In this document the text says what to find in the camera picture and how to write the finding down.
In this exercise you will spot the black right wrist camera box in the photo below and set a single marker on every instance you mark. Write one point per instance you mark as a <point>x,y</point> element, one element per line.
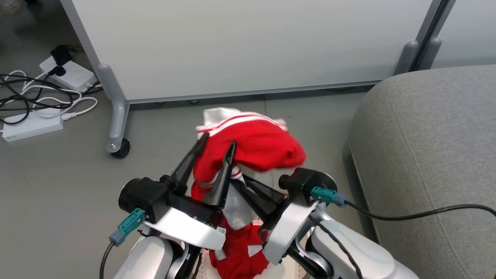
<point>306,184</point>

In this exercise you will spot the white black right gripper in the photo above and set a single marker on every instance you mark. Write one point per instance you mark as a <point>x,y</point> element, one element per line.
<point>290,228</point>

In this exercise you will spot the grey partition foot post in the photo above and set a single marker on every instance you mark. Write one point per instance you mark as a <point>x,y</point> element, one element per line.
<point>407,58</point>
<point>430,54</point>

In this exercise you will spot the large white partition panel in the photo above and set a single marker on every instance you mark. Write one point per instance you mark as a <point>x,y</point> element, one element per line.
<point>248,42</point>

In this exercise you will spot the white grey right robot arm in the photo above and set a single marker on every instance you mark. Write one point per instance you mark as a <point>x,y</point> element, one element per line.
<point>360,255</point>

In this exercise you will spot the beige shoe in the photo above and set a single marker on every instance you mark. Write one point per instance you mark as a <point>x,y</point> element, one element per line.
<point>11,6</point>

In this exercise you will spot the white long power strip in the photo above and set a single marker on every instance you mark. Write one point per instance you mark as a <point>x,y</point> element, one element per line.
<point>33,126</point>

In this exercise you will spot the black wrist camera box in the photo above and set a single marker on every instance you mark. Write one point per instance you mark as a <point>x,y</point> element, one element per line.
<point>143,195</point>
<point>306,184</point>

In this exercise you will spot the narrow white partition panel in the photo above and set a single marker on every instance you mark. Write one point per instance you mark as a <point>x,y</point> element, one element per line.
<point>469,31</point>

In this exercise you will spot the grey partition leg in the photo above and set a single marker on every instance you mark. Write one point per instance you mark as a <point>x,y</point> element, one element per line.
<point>116,116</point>

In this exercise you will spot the white square power strip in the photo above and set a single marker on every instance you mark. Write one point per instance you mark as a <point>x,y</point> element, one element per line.
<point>75,75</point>

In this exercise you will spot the cream perforated laundry basket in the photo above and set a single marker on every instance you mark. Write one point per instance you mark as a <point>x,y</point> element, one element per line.
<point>281,273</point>

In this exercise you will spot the black caster wheel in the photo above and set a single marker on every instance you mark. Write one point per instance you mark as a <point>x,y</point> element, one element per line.
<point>123,149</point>

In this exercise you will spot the black power adapter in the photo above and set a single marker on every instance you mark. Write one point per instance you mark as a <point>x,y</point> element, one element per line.
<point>61,55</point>

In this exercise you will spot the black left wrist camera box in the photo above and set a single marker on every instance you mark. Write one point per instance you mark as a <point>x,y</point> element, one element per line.
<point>143,195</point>

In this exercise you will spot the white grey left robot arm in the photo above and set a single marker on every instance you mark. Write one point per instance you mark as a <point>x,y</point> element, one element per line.
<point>149,259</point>

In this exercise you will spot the black plug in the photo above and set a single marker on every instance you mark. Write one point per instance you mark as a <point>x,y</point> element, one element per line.
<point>57,71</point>

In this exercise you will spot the grey fabric sofa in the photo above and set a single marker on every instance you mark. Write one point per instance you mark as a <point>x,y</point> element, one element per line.
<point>434,155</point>

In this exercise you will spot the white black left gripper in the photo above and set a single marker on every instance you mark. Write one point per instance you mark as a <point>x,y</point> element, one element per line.
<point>186,228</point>

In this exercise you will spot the red and white clothing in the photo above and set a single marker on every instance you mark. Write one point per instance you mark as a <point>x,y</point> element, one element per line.
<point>263,145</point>

